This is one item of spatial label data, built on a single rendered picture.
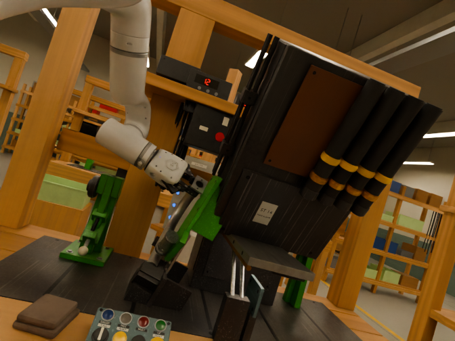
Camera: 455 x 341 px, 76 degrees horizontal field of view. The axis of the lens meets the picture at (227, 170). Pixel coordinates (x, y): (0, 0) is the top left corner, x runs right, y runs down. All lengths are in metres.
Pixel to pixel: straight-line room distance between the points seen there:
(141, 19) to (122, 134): 0.30
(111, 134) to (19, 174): 0.48
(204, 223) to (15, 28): 11.77
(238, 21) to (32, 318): 1.14
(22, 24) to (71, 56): 11.06
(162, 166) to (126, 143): 0.12
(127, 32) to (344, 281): 1.26
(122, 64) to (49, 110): 0.51
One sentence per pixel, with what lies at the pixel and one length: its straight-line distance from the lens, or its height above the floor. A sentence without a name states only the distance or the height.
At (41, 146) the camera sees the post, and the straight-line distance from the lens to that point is 1.23.
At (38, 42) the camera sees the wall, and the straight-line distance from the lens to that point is 11.99.
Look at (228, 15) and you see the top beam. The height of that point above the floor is 1.89.
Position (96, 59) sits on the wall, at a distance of 11.45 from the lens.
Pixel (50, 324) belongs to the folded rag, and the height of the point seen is 0.93.
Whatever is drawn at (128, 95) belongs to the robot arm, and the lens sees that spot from 0.80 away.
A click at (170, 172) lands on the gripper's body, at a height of 1.24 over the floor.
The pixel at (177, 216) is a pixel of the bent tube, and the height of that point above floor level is 1.11.
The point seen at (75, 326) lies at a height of 0.90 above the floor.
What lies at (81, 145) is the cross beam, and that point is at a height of 1.23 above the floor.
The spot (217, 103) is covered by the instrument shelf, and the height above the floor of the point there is 1.52.
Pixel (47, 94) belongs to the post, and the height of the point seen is 1.37.
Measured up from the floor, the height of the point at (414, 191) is 2.18.
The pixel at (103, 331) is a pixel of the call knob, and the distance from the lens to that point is 0.65.
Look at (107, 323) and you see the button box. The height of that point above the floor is 0.94.
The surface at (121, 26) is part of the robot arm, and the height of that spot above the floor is 1.53.
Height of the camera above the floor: 1.27
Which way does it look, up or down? 2 degrees up
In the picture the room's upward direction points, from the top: 17 degrees clockwise
